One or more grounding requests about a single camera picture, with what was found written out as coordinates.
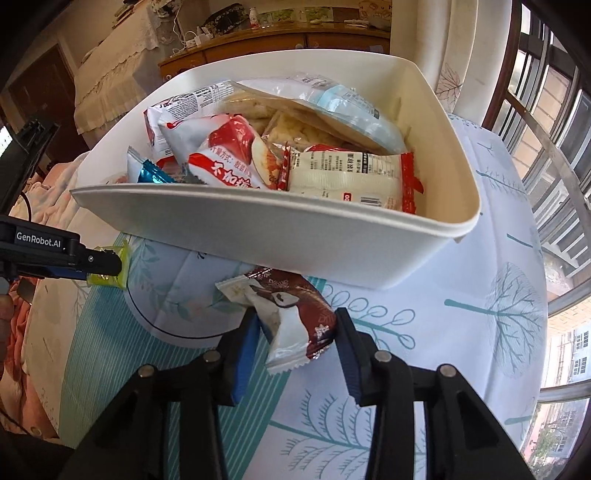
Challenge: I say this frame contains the large white blue cracker bag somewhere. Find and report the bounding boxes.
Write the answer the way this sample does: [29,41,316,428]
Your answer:
[231,74,407,155]

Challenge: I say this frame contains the cream red-edged snack packet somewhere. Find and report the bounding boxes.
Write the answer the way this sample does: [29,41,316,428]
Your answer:
[277,144,423,215]

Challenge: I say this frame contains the clear packet yellow crackers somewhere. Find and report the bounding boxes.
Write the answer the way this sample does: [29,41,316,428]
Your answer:
[263,111,333,153]

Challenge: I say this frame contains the black patterned tin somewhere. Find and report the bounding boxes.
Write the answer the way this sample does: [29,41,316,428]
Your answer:
[203,4,245,28]

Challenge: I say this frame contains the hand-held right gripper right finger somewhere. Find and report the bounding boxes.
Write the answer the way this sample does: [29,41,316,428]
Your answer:
[333,306,536,480]

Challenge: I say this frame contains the dark wooden door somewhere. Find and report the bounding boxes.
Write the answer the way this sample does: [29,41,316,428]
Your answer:
[9,41,77,139]

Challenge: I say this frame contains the cream floral curtain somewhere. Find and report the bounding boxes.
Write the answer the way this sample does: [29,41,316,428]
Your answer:
[390,0,513,134]

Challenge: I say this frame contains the white red print bun packet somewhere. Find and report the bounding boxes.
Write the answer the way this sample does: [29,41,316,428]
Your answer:
[157,114,282,190]

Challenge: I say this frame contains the small green snack packet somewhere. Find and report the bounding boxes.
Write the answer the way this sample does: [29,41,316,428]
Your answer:
[87,240,132,289]

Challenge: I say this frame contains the blue foil candy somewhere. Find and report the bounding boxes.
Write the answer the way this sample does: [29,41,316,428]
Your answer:
[139,159,185,184]

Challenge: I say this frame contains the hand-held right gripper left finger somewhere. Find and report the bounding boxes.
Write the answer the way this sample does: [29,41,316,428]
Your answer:
[58,306,262,480]

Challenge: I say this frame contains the white lace cover cloth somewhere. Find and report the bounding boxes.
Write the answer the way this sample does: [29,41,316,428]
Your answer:
[74,7,204,134]

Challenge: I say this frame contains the pastel printed blanket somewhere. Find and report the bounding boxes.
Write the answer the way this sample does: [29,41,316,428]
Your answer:
[9,157,93,430]

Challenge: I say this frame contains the tree print tablecloth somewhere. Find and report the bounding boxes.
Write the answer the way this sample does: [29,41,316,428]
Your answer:
[58,113,550,480]

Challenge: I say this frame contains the black stand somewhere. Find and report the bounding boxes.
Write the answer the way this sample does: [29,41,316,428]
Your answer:
[0,119,61,215]

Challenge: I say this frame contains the pink cloth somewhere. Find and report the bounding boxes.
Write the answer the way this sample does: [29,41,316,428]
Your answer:
[0,286,61,439]

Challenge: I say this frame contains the metal window bars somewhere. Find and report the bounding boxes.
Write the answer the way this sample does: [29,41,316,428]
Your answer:
[482,0,591,462]

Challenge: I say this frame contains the white plastic storage box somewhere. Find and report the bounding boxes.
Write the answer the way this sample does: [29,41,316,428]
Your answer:
[69,48,482,291]

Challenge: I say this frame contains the brown white snack packet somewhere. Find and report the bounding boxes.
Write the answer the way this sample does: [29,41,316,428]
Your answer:
[215,267,337,376]

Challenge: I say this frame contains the wooden desk with drawers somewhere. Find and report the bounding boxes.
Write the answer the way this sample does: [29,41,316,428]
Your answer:
[159,18,393,81]

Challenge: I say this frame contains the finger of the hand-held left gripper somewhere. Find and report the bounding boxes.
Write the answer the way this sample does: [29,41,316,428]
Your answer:
[28,248,123,280]

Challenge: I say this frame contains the white red text snack packet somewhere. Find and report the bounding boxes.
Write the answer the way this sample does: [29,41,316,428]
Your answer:
[143,80,236,158]

